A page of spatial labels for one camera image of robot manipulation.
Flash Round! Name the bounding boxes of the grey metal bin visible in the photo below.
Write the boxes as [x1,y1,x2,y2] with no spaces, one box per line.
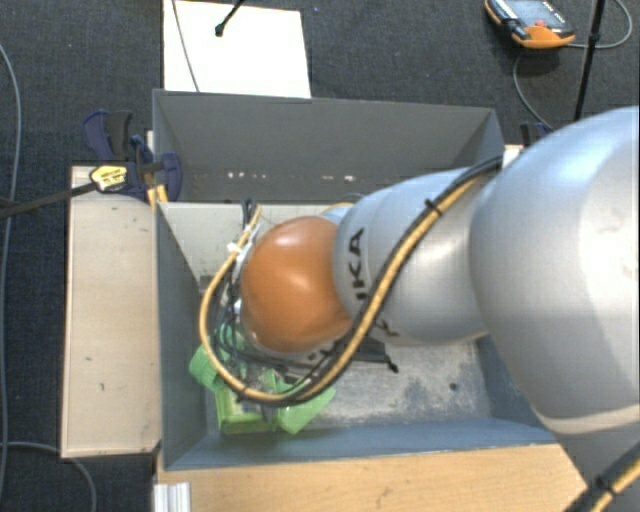
[151,88,557,472]

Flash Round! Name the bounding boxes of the pale wood flat board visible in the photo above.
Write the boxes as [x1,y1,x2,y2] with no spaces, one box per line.
[60,165,162,459]

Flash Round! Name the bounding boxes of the bright green blocky object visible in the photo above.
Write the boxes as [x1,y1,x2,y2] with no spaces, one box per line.
[188,333,337,436]

